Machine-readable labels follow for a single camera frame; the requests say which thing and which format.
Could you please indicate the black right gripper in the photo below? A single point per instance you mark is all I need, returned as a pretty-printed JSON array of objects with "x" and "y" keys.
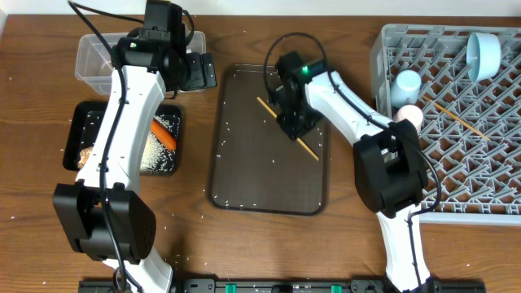
[{"x": 293, "y": 129}]

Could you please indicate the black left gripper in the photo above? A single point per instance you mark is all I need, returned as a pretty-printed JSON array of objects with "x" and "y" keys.
[{"x": 200, "y": 77}]

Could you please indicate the wooden chopstick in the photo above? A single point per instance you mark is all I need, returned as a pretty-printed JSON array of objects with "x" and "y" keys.
[
  {"x": 459, "y": 120},
  {"x": 299, "y": 140}
]

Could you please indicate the orange carrot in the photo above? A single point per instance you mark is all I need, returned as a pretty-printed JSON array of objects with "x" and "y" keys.
[{"x": 164, "y": 136}]

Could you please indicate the white paper cup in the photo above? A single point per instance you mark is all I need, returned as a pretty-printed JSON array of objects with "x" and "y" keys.
[{"x": 411, "y": 113}]

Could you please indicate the light blue cup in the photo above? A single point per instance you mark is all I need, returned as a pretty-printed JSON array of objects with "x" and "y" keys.
[{"x": 405, "y": 88}]

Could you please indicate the light blue bowl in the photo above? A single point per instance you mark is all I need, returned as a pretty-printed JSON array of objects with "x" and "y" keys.
[{"x": 483, "y": 55}]

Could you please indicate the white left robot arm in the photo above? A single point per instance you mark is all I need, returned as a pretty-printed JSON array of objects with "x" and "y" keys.
[{"x": 102, "y": 213}]

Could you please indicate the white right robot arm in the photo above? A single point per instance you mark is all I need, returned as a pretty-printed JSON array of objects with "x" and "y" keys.
[{"x": 389, "y": 172}]

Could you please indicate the black waste tray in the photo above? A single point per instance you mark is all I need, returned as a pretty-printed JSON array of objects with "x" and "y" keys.
[{"x": 86, "y": 122}]

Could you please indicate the grey dishwasher rack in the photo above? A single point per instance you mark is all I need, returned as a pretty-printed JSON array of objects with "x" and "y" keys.
[{"x": 480, "y": 180}]

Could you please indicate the brown serving tray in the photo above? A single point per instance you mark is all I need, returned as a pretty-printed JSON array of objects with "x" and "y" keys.
[{"x": 255, "y": 166}]

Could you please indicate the pile of white rice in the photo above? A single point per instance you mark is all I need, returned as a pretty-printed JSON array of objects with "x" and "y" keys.
[{"x": 156, "y": 160}]

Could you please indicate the clear plastic container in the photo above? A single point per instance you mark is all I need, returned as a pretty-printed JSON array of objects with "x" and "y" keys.
[{"x": 94, "y": 65}]

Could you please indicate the brown food scrap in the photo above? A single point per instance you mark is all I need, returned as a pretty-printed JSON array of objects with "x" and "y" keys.
[{"x": 84, "y": 156}]

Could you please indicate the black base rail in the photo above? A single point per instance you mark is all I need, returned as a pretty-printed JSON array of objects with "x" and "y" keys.
[{"x": 209, "y": 285}]

